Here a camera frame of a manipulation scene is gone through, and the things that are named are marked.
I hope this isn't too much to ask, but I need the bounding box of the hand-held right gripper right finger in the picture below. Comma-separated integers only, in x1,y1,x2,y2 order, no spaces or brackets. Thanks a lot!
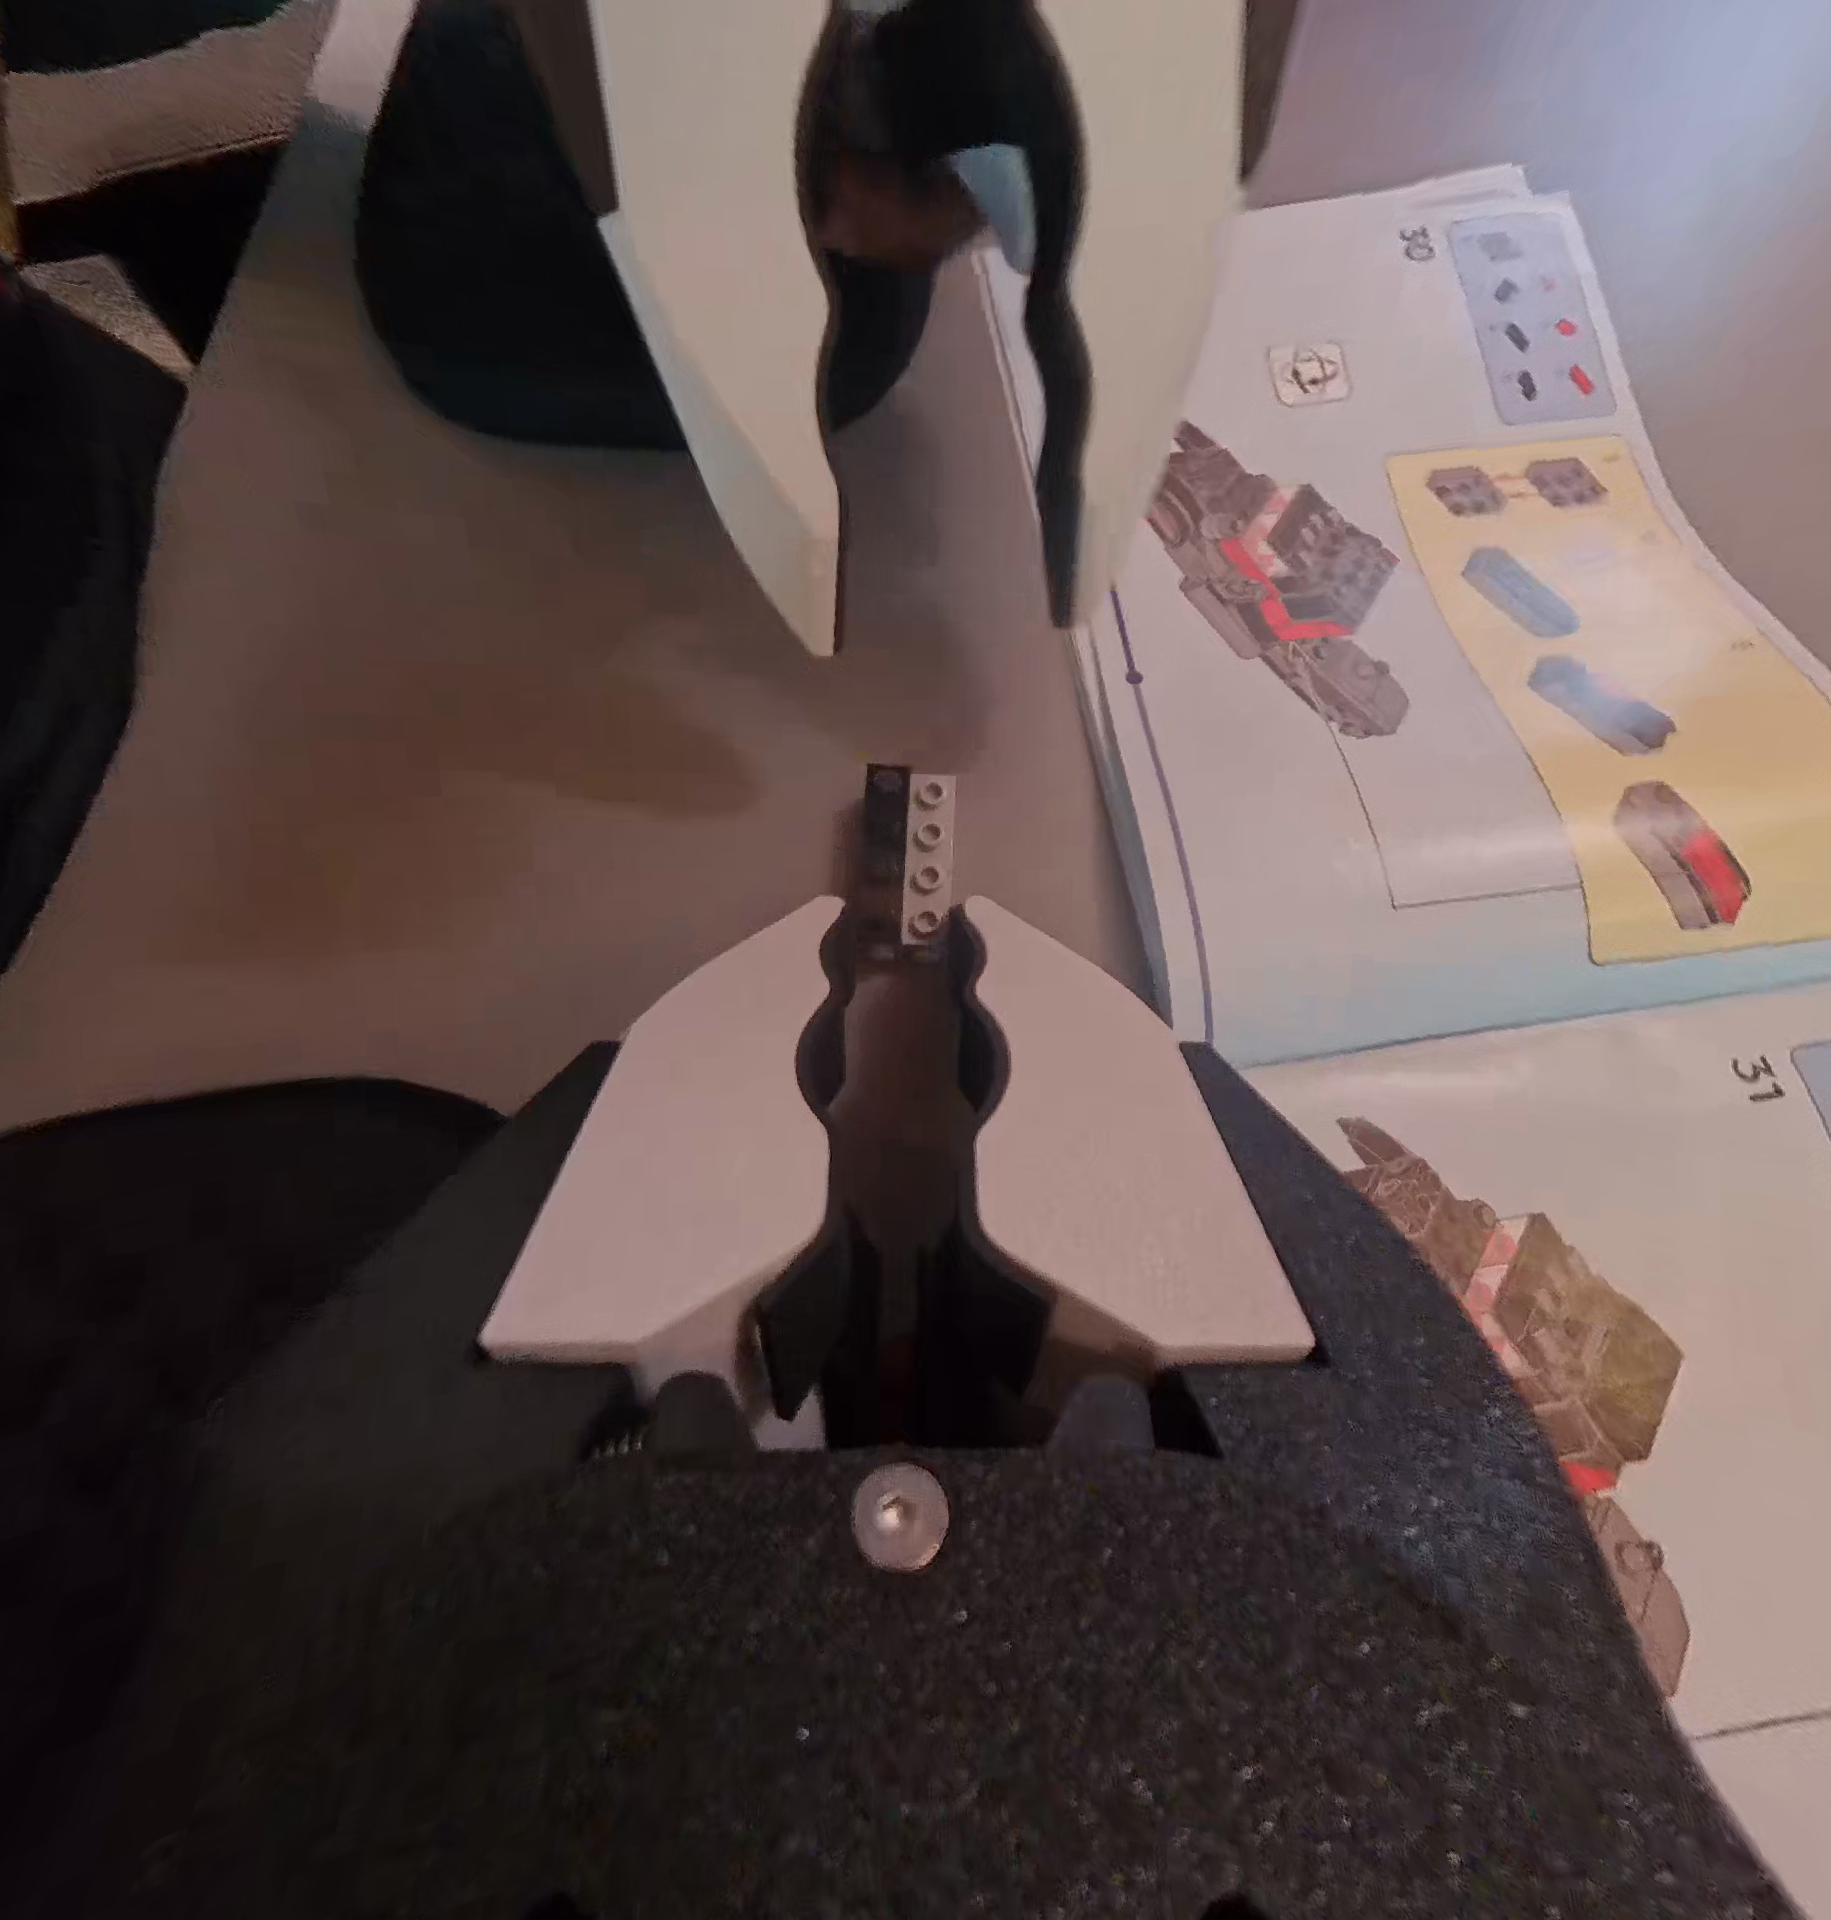
952,896,1318,1368

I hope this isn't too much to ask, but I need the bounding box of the building steps instruction booklet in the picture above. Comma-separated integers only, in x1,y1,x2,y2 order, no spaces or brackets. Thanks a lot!
974,161,1831,1746

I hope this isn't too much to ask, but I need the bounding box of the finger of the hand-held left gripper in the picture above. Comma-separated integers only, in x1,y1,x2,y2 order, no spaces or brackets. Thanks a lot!
583,0,858,659
974,0,1253,633

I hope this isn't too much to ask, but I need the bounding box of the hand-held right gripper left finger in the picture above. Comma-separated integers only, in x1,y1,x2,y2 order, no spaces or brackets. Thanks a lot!
479,896,856,1445

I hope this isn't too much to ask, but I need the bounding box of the grey and black brick block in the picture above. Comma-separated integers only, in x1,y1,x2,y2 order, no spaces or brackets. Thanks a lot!
852,763,961,964

